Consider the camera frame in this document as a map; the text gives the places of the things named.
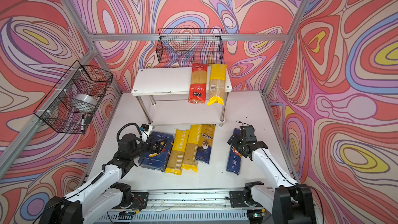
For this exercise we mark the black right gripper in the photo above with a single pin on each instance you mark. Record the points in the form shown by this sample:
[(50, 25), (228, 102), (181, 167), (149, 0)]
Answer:
[(232, 140)]

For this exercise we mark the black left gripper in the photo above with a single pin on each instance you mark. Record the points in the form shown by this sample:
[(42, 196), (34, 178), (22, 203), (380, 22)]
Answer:
[(157, 150)]

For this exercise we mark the blue Barilla spaghetti box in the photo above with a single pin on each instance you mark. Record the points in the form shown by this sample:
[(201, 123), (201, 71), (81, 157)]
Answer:
[(234, 158)]

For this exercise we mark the dark blue spaghetti bag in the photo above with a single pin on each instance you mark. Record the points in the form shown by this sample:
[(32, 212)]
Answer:
[(205, 143)]

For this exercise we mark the yellow pastatime spaghetti bag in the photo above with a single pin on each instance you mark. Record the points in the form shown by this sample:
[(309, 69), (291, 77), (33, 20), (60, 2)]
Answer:
[(178, 151), (189, 162)]

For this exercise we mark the red spaghetti bag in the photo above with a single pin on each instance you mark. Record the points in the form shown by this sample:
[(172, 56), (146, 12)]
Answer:
[(197, 92)]

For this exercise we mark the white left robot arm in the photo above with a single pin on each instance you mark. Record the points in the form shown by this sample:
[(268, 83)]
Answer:
[(97, 196)]

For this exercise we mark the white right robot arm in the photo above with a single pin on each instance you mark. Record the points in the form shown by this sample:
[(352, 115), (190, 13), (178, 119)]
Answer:
[(279, 180)]

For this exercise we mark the white two-tier shelf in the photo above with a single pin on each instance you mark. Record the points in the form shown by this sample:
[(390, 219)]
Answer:
[(163, 96)]

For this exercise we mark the blue Barilla rigatoni box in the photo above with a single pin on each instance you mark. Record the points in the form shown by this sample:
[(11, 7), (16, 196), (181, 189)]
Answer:
[(158, 161)]

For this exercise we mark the silver tape roll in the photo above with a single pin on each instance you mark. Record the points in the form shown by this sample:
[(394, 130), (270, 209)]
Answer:
[(84, 103)]

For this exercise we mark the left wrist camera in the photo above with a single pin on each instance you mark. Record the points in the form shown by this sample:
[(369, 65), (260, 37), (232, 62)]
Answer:
[(146, 130)]

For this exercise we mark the black wire basket left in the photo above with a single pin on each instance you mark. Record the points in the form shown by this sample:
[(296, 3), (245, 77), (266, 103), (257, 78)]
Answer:
[(59, 114)]

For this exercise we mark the black wire basket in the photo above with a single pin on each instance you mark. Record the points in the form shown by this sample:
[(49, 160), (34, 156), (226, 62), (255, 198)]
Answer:
[(186, 46), (59, 114)]

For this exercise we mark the black wire basket back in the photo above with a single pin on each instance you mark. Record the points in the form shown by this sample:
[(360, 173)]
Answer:
[(186, 46)]

